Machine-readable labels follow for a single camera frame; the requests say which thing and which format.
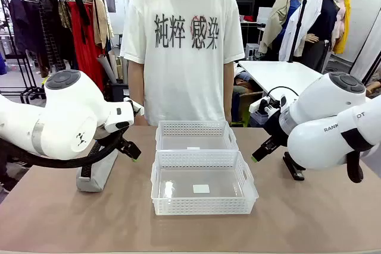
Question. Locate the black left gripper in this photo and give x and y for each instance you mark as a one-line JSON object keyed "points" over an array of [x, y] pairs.
{"points": [[123, 139]]}

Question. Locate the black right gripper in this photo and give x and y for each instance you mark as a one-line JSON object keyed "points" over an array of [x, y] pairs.
{"points": [[275, 130]]}

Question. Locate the black stapler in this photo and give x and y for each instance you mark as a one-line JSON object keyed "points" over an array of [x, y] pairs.
{"points": [[294, 172]]}

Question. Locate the grey CAMPUS pencil case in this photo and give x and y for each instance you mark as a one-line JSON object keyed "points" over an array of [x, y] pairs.
{"points": [[89, 184]]}

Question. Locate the person's left forearm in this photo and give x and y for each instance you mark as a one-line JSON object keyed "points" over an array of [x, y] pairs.
{"points": [[228, 87]]}

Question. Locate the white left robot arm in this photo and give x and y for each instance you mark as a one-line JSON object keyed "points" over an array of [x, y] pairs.
{"points": [[68, 111]]}

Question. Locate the person's right forearm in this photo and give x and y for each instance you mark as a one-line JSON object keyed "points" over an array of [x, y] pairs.
{"points": [[135, 87]]}

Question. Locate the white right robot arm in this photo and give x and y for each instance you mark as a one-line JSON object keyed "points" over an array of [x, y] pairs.
{"points": [[327, 96]]}

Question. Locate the person's right hand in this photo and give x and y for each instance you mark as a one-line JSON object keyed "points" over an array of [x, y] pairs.
{"points": [[142, 120]]}

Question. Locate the person's left hand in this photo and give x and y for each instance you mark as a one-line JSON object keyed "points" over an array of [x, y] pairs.
{"points": [[228, 118]]}

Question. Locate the white perforated plastic basket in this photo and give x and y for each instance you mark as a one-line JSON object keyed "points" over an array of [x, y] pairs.
{"points": [[202, 206], [166, 129]]}

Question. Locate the black storage bin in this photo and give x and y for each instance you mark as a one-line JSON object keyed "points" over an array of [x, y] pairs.
{"points": [[119, 92]]}

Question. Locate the white background table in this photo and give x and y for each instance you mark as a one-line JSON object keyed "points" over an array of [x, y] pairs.
{"points": [[274, 72]]}

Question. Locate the person in white printed T-shirt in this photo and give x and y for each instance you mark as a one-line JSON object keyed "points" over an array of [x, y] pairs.
{"points": [[181, 87]]}

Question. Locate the grey paper roll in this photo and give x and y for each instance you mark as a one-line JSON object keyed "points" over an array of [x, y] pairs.
{"points": [[104, 68]]}

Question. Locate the white box appliance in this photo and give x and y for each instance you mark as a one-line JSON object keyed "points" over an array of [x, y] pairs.
{"points": [[253, 51]]}

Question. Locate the yellow-green cloth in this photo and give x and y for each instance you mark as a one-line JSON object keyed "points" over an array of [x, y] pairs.
{"points": [[44, 81]]}

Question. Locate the red dress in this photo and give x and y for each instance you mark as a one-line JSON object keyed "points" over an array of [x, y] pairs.
{"points": [[83, 43]]}

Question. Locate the black clothes rack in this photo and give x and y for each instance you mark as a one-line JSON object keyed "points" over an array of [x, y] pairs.
{"points": [[18, 93]]}

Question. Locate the black stand pole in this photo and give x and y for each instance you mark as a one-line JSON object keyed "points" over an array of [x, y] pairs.
{"points": [[299, 28]]}

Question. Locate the mannequin in beige coat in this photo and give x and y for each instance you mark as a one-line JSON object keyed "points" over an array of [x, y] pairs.
{"points": [[274, 22]]}

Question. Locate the beige hanging garment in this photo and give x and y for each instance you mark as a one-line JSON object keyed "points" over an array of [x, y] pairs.
{"points": [[101, 22]]}

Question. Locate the mannequin in navy top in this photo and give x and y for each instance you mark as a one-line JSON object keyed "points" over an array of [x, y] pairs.
{"points": [[326, 22]]}

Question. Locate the white hanging shirt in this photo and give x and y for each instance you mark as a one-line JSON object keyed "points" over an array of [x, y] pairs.
{"points": [[312, 13]]}

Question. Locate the yellow hanging garment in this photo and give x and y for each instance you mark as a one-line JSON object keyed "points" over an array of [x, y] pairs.
{"points": [[343, 28]]}

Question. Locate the dark navy jacket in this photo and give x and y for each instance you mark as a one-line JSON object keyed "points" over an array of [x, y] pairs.
{"points": [[22, 22]]}

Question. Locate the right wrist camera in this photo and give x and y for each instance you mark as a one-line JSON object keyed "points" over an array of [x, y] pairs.
{"points": [[256, 106]]}

